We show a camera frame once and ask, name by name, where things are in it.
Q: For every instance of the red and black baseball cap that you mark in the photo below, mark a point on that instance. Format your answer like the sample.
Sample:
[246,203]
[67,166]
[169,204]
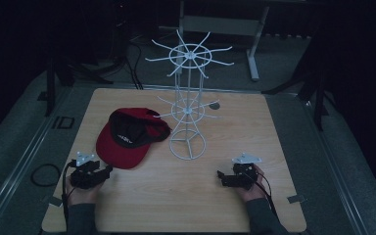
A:
[124,147]

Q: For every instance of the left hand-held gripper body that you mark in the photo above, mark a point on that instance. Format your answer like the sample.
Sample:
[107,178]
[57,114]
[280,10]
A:
[84,176]

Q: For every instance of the grey tape strip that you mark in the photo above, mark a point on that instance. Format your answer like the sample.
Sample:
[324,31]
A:
[54,201]
[296,198]

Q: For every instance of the person's right hand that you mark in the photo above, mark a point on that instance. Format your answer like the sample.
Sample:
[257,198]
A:
[256,193]

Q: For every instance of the black stand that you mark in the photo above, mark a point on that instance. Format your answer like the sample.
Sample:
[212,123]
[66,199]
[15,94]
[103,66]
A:
[50,88]
[318,98]

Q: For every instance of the white metal desk frame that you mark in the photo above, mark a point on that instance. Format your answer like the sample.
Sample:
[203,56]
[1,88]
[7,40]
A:
[222,25]

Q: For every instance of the person's left hand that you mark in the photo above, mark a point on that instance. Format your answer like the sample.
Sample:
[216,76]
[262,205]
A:
[83,195]

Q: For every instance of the metal floor rail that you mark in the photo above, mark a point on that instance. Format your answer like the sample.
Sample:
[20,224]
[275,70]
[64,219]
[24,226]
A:
[23,160]
[336,169]

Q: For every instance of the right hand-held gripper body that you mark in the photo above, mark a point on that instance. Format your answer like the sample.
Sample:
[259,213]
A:
[243,176]

